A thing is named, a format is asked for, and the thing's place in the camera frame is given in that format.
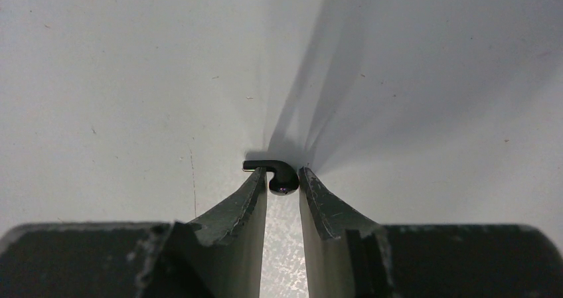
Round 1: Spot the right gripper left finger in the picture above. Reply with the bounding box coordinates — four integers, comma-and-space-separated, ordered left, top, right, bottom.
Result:
1, 169, 267, 297

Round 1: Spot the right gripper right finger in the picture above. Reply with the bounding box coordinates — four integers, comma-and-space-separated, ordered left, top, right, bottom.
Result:
299, 167, 562, 297

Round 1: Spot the black earbud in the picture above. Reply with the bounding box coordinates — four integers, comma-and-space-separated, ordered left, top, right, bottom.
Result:
242, 159, 299, 196

